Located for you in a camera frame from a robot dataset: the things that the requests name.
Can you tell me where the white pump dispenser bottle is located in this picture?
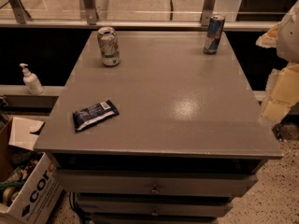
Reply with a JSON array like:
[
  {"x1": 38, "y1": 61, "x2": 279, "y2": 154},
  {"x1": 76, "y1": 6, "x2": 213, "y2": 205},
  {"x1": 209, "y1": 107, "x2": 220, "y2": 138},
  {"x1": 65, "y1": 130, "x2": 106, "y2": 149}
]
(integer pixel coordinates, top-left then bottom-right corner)
[{"x1": 20, "y1": 63, "x2": 44, "y2": 95}]

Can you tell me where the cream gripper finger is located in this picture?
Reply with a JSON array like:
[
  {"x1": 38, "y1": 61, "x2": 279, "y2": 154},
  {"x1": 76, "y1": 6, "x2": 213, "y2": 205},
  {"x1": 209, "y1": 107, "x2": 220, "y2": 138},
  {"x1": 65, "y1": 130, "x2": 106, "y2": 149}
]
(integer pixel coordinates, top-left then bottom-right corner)
[
  {"x1": 256, "y1": 22, "x2": 280, "y2": 49},
  {"x1": 261, "y1": 63, "x2": 299, "y2": 123}
]

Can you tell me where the grey drawer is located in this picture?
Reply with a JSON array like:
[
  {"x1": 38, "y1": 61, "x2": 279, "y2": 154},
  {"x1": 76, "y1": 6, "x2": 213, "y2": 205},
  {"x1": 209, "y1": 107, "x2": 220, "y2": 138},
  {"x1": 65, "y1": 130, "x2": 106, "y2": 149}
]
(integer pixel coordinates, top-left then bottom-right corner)
[
  {"x1": 78, "y1": 194, "x2": 233, "y2": 217},
  {"x1": 54, "y1": 170, "x2": 257, "y2": 198}
]

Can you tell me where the blue silver redbull can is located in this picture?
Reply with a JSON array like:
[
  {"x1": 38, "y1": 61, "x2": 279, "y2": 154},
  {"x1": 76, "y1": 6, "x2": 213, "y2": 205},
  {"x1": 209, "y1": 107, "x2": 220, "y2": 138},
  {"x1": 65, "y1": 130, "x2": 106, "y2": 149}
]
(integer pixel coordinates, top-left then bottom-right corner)
[{"x1": 204, "y1": 15, "x2": 225, "y2": 54}]

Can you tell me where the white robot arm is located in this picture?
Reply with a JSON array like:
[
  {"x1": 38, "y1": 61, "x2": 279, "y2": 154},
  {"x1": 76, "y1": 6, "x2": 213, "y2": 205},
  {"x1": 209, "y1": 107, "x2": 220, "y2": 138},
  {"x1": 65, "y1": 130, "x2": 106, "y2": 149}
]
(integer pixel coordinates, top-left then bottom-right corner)
[{"x1": 256, "y1": 1, "x2": 299, "y2": 124}]

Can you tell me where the green white 7up can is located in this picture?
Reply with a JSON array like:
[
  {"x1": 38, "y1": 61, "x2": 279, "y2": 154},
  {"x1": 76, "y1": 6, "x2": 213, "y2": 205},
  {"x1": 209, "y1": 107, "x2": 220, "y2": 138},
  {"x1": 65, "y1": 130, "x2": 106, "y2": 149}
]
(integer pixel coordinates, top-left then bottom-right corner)
[{"x1": 97, "y1": 27, "x2": 121, "y2": 66}]

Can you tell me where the top grey drawer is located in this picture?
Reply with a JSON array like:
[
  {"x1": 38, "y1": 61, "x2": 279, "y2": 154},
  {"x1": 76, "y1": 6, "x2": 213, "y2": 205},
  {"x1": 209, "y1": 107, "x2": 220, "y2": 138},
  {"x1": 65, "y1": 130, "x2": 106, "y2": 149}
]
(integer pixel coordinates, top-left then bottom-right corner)
[{"x1": 54, "y1": 170, "x2": 257, "y2": 198}]

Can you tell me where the dark blue snack packet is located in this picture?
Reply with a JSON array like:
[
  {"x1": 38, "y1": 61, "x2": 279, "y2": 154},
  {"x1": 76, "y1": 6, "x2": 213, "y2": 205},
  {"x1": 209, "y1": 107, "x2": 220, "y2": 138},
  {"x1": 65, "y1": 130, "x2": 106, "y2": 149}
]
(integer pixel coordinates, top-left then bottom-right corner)
[{"x1": 73, "y1": 100, "x2": 119, "y2": 133}]

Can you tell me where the white cardboard box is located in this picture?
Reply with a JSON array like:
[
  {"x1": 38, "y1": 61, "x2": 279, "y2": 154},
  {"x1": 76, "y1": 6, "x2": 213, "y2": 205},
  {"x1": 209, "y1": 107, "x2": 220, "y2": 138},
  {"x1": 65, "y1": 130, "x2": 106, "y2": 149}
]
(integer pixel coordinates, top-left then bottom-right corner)
[{"x1": 0, "y1": 117, "x2": 63, "y2": 224}]

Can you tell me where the grey drawer cabinet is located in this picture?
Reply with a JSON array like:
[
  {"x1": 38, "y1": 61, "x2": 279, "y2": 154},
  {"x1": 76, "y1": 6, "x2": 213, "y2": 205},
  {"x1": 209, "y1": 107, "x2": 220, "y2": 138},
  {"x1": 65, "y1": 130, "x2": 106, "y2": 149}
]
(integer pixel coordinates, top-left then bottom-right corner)
[{"x1": 36, "y1": 31, "x2": 282, "y2": 224}]

